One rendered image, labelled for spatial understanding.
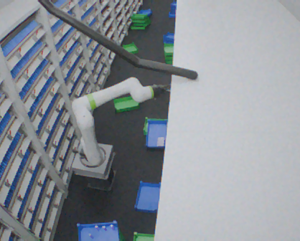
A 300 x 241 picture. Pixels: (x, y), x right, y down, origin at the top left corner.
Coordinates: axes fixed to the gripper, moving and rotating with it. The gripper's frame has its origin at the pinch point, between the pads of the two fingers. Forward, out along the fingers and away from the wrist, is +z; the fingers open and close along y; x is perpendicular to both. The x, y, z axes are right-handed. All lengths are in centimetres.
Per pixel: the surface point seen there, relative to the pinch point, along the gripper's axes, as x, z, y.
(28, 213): -68, -143, 6
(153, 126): -63, 9, -74
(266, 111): 34, -58, 133
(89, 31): 55, -91, 104
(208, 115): 34, -72, 125
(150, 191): -99, -28, -14
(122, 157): -83, -34, -65
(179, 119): 34, -78, 123
